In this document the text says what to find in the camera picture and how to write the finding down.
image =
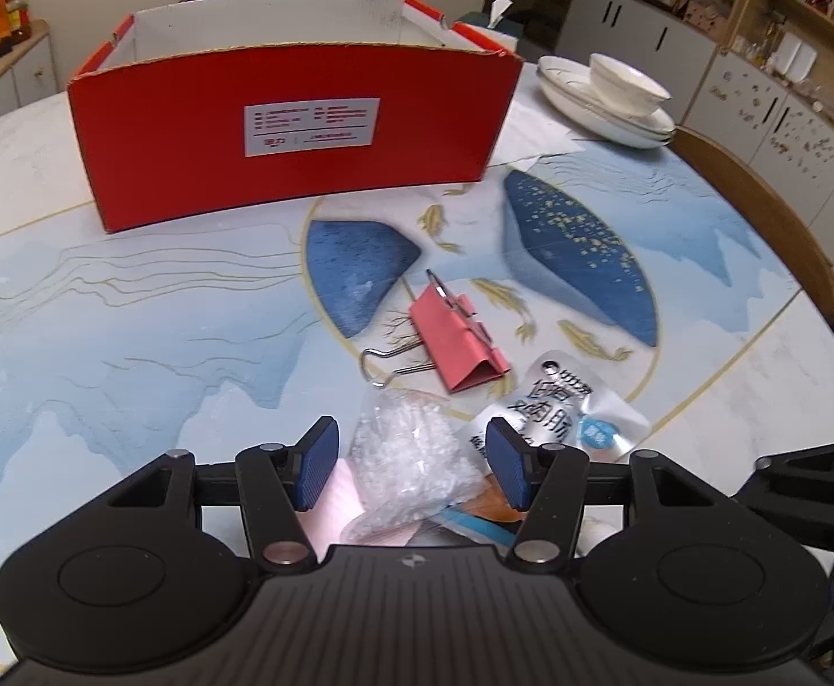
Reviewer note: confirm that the silver snack pouch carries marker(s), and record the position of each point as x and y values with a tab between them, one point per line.
574	407

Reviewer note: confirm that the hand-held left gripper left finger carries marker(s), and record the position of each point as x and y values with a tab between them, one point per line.
317	461

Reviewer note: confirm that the green white tissue box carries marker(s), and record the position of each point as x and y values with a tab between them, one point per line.
492	32

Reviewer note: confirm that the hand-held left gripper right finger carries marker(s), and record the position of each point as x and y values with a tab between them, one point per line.
509	464

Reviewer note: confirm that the red sauce jar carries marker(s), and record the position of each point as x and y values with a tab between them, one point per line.
20	18

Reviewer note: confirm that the marble printed desktop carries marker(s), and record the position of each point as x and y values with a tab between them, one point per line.
138	343

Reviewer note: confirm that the white plate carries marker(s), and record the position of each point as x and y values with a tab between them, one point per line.
567	89
631	139

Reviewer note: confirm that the pink sticky notes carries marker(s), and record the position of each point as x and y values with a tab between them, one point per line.
331	521

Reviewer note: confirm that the white wooden sideboard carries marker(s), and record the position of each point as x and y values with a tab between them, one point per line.
16	78

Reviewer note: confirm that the white paper sheet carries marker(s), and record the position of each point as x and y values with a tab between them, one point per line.
531	136

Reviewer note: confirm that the white bowl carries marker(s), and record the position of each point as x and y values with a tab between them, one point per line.
627	89

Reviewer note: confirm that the pink binder clip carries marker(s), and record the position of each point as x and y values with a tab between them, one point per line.
456	339

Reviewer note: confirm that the brown wooden chair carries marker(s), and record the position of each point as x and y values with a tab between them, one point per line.
767	207

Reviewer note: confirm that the clear bag of small bits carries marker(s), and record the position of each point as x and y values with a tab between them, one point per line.
409	457

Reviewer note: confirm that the red cardboard box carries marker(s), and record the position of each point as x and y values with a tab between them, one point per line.
174	143

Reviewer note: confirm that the white wooden wall cabinet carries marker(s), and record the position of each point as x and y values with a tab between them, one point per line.
674	43

